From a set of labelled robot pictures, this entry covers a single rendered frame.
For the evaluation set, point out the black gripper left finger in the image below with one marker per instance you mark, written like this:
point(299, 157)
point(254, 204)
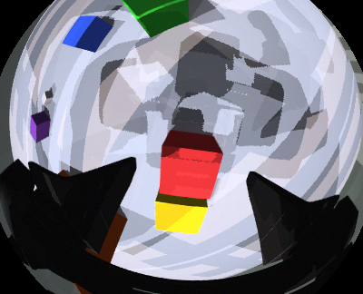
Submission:
point(88, 200)

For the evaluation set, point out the yellow block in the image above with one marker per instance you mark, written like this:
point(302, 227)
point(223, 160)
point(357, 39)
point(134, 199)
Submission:
point(177, 213)

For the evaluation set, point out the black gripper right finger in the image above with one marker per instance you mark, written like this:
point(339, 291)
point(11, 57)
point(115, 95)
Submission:
point(282, 217)

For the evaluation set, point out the blue block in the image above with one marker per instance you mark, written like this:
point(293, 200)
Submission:
point(87, 33)

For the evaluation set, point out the purple cube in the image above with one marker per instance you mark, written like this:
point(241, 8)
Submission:
point(39, 126)

